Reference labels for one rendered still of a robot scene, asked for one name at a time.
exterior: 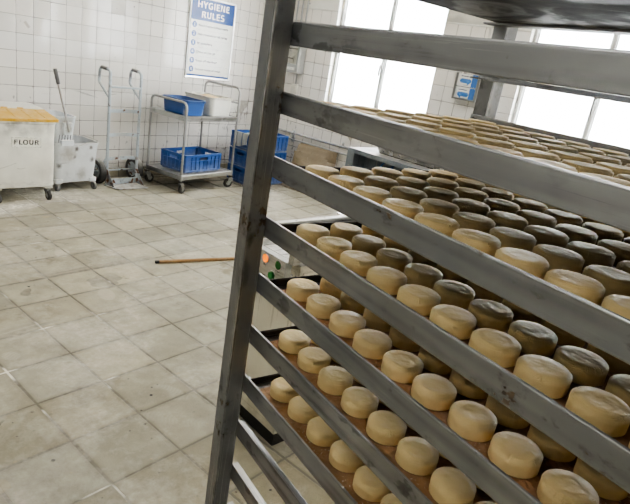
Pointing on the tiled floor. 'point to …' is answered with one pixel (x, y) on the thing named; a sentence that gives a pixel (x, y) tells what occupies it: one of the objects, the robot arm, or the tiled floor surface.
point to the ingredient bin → (15, 146)
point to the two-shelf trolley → (185, 140)
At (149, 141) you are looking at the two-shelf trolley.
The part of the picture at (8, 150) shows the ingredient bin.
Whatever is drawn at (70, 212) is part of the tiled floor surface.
